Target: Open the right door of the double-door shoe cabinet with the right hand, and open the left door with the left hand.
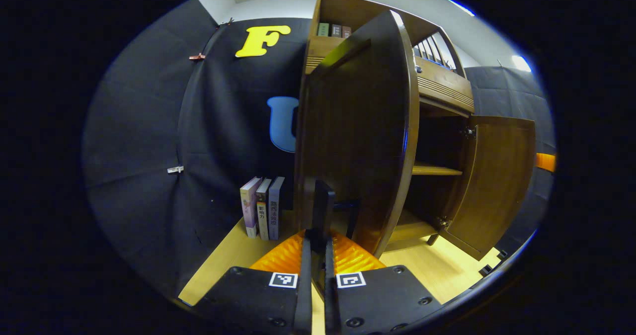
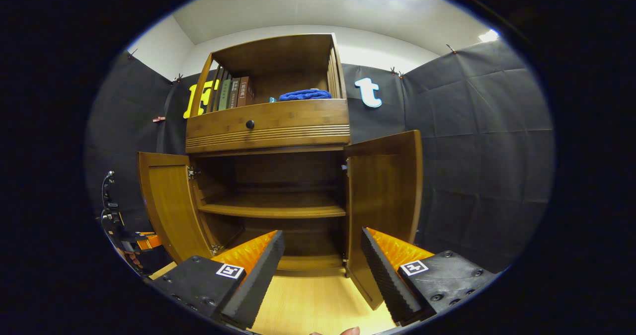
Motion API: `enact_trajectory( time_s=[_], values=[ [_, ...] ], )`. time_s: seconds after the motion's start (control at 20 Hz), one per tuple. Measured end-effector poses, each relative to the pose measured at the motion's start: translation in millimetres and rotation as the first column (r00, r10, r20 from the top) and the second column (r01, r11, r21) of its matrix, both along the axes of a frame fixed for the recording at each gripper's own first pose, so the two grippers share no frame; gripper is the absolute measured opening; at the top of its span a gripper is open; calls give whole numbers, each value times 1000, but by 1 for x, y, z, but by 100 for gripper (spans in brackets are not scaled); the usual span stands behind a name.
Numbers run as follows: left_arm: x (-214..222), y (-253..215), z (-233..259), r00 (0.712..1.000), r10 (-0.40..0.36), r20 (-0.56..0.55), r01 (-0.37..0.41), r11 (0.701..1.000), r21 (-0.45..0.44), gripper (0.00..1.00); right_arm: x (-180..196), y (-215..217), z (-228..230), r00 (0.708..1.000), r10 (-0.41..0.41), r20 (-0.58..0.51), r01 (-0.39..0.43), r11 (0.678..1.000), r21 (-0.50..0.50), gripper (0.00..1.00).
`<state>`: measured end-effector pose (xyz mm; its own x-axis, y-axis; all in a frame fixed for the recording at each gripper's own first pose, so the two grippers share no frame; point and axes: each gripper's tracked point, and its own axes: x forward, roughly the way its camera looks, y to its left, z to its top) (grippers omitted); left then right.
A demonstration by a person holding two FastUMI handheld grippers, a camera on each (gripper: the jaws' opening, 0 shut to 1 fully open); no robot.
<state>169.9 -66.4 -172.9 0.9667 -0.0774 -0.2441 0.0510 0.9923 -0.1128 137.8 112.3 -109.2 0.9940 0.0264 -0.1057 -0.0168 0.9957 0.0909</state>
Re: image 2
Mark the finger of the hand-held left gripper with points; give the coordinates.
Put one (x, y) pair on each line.
(149, 241)

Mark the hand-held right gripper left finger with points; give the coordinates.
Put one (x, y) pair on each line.
(253, 280)

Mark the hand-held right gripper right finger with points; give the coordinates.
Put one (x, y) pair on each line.
(385, 280)

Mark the wooden cabinet door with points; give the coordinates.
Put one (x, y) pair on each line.
(171, 206)
(382, 196)

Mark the wooden double-door shoe cabinet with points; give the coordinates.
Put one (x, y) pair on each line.
(278, 141)

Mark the wooden inner cabinet shelf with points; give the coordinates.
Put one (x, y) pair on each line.
(278, 207)

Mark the black backdrop cloth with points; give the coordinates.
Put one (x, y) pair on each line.
(472, 151)

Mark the green book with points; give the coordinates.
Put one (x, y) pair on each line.
(225, 95)

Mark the reddish brown book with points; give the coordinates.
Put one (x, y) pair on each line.
(245, 91)

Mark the folded blue towel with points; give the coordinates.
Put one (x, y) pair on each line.
(305, 95)

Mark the small ceiling light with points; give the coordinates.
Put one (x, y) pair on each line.
(489, 36)

